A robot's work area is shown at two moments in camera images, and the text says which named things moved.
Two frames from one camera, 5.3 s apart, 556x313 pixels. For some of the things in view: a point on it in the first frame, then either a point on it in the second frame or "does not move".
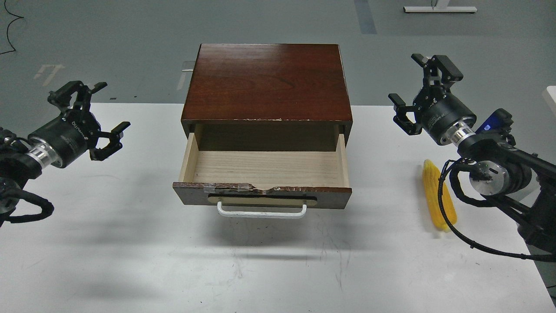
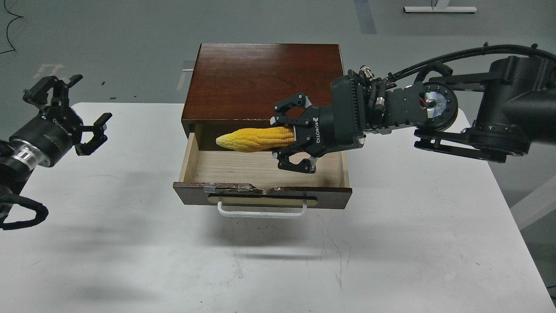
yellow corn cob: (431, 176) -> (257, 139)
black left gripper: (71, 135) -> (332, 128)
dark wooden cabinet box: (267, 97) does not move
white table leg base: (441, 6) does not move
